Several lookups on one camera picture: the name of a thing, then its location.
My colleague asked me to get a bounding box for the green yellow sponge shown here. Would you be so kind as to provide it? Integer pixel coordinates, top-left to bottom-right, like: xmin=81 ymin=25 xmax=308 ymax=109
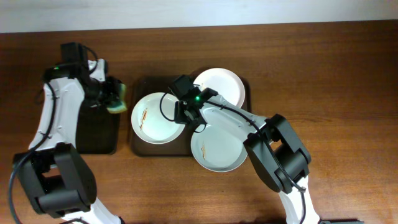
xmin=106 ymin=83 xmax=127 ymax=114

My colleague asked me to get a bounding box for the white plate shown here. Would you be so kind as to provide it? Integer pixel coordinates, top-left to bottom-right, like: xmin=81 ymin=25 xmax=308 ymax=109
xmin=131 ymin=92 xmax=185 ymax=144
xmin=193 ymin=68 xmax=246 ymax=108

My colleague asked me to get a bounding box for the white plate top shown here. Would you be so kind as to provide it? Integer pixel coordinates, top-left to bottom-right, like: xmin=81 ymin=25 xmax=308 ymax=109
xmin=193 ymin=68 xmax=246 ymax=108

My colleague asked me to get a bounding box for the pale blue plate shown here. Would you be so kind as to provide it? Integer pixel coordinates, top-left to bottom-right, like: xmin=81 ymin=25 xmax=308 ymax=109
xmin=190 ymin=124 xmax=248 ymax=172

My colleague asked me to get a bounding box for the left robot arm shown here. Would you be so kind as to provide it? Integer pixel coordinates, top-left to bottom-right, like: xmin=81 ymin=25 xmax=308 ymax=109
xmin=7 ymin=42 xmax=127 ymax=223

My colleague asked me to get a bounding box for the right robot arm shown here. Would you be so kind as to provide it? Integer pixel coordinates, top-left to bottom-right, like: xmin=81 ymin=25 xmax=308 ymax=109
xmin=169 ymin=75 xmax=321 ymax=223

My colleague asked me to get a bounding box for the black rectangular tray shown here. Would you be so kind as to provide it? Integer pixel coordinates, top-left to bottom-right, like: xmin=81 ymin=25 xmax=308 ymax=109
xmin=76 ymin=102 xmax=120 ymax=154

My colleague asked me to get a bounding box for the brown plastic serving tray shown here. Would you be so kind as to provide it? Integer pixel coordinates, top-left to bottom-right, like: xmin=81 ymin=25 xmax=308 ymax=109
xmin=129 ymin=75 xmax=252 ymax=157

